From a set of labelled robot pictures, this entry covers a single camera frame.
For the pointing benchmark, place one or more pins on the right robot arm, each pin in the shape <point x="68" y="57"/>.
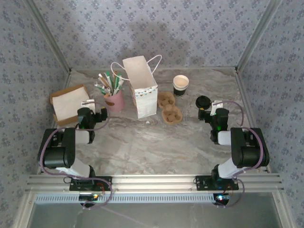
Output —
<point x="247" y="147"/>

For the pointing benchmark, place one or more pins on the white napkin stack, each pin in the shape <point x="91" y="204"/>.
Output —
<point x="69" y="102"/>

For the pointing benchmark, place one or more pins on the green white straw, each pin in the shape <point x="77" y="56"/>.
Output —
<point x="109" y="79"/>

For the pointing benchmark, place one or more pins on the pink straw holder cup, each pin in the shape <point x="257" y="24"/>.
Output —
<point x="117" y="102"/>

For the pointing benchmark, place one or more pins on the brown pulp cup carrier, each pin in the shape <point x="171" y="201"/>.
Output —
<point x="171" y="114"/>

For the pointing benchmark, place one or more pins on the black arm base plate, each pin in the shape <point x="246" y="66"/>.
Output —
<point x="202" y="183"/>
<point x="105" y="181"/>

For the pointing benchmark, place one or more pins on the white paper gift bag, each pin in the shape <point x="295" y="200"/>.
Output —
<point x="140" y="71"/>

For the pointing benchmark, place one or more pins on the small controller board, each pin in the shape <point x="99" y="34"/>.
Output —
<point x="222" y="197"/>
<point x="86" y="197"/>

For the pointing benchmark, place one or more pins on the tan paper straw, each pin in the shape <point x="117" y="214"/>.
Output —
<point x="115" y="76"/>

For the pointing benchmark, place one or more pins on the aluminium corner post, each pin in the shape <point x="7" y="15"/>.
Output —
<point x="50" y="35"/>
<point x="256" y="35"/>

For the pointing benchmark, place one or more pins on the brown cardboard napkin box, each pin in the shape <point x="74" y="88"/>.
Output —
<point x="61" y="122"/>

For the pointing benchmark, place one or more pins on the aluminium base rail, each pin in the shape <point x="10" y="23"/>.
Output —
<point x="154" y="183"/>

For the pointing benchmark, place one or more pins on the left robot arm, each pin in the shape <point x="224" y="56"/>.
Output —
<point x="59" y="147"/>

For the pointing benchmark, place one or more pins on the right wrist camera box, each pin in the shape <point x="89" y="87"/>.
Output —
<point x="216" y="107"/>

